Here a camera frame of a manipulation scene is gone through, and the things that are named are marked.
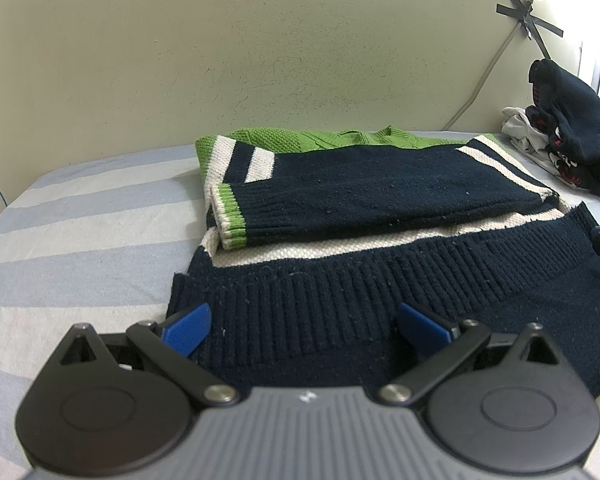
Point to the blue white striped bed sheet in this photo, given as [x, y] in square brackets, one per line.
[80, 235]

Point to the black tape cross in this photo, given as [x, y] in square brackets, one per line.
[527, 16]

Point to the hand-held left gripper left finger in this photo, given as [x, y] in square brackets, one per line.
[185, 331]

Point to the navy white green knit sweater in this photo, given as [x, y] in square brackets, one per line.
[380, 185]

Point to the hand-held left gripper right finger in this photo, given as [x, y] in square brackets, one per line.
[423, 327]

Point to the dark printed garment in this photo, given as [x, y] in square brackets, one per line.
[577, 105]

